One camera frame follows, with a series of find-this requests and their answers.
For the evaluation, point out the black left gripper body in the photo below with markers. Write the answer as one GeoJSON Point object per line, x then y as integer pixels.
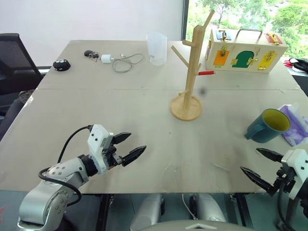
{"type": "Point", "coordinates": [111, 156]}

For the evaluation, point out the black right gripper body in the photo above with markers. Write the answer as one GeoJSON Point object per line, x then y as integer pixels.
{"type": "Point", "coordinates": [286, 178]}

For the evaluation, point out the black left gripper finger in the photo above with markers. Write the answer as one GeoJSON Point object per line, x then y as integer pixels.
{"type": "Point", "coordinates": [134, 154]}
{"type": "Point", "coordinates": [122, 137]}

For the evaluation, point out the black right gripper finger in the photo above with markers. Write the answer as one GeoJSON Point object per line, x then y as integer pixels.
{"type": "Point", "coordinates": [257, 179]}
{"type": "Point", "coordinates": [272, 155]}

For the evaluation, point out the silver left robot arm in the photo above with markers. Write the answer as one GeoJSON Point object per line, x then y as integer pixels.
{"type": "Point", "coordinates": [60, 168]}

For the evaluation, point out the wooden mug tree stand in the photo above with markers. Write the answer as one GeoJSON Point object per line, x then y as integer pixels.
{"type": "Point", "coordinates": [190, 79]}

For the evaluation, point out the clear plastic measuring cup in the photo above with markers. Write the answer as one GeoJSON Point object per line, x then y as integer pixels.
{"type": "Point", "coordinates": [157, 50]}

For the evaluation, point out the red marker pen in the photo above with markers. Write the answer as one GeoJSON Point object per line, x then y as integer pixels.
{"type": "Point", "coordinates": [207, 73]}

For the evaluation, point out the teal mug with yellow inside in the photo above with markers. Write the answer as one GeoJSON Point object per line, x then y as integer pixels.
{"type": "Point", "coordinates": [262, 131]}

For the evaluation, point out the black table leg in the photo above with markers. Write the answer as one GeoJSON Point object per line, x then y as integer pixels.
{"type": "Point", "coordinates": [243, 209]}
{"type": "Point", "coordinates": [104, 211]}

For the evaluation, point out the purple tissue pack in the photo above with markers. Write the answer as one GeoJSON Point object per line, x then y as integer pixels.
{"type": "Point", "coordinates": [297, 130]}

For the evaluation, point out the grey curved robot body panel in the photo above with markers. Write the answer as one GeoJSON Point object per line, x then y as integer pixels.
{"type": "Point", "coordinates": [192, 226]}

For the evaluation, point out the white charger plug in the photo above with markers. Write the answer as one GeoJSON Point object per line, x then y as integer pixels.
{"type": "Point", "coordinates": [106, 59]}

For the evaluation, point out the small black key fob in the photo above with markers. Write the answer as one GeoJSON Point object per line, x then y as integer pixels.
{"type": "Point", "coordinates": [89, 53]}

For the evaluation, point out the red and black items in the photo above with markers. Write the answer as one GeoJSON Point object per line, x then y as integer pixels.
{"type": "Point", "coordinates": [298, 64]}

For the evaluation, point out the black round plush object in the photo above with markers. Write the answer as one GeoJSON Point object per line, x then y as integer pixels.
{"type": "Point", "coordinates": [61, 65]}

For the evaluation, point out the wooden lock box with latches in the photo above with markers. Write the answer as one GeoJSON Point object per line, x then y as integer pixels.
{"type": "Point", "coordinates": [240, 56]}

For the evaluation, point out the black mesh office chair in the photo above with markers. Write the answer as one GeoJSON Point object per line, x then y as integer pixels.
{"type": "Point", "coordinates": [14, 62]}

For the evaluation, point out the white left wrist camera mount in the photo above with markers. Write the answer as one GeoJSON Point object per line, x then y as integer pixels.
{"type": "Point", "coordinates": [96, 144]}

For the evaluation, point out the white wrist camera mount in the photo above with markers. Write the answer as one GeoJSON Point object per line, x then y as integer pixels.
{"type": "Point", "coordinates": [96, 144]}
{"type": "Point", "coordinates": [300, 163]}

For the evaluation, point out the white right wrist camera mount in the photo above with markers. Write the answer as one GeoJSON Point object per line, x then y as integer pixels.
{"type": "Point", "coordinates": [300, 163]}

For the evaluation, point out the dark window frame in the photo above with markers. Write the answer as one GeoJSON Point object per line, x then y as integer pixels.
{"type": "Point", "coordinates": [183, 19]}

